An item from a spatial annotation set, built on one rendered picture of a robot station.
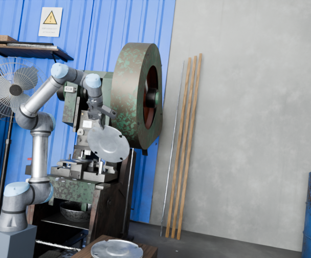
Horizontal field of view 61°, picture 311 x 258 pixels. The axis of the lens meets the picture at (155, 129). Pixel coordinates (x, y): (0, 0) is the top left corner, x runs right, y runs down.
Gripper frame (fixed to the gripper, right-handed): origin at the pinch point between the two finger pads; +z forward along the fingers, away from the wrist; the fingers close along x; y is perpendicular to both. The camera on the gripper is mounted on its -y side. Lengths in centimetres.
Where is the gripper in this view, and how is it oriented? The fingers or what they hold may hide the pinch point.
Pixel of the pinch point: (104, 127)
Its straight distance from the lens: 162.4
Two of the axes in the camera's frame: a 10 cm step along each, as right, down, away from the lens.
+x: -1.5, 6.6, -7.4
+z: -0.3, 7.4, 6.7
